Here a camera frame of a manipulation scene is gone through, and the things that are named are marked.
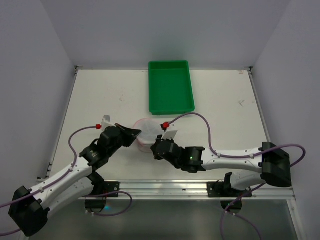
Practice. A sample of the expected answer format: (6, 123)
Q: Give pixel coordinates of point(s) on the aluminium front rail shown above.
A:
(154, 190)

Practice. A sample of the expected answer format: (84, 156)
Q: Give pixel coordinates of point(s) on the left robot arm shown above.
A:
(31, 208)

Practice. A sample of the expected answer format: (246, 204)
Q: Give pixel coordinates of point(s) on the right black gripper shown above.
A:
(158, 149)

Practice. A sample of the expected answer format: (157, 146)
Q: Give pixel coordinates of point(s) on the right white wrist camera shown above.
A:
(170, 131)

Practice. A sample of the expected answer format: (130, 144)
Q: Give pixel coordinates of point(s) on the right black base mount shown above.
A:
(223, 189)

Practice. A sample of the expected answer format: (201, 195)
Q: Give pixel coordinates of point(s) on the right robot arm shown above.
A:
(268, 164)

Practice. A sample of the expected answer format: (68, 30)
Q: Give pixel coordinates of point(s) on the green plastic tray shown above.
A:
(170, 89)

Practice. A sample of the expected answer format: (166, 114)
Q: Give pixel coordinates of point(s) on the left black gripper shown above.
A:
(125, 137)

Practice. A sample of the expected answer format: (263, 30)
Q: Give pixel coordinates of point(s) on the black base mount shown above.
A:
(223, 189)
(99, 204)

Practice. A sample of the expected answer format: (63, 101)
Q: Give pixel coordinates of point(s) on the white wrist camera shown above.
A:
(170, 131)
(105, 123)

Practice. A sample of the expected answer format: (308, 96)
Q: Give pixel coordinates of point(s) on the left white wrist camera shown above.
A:
(105, 123)

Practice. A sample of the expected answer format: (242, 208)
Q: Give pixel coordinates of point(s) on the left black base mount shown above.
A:
(99, 204)

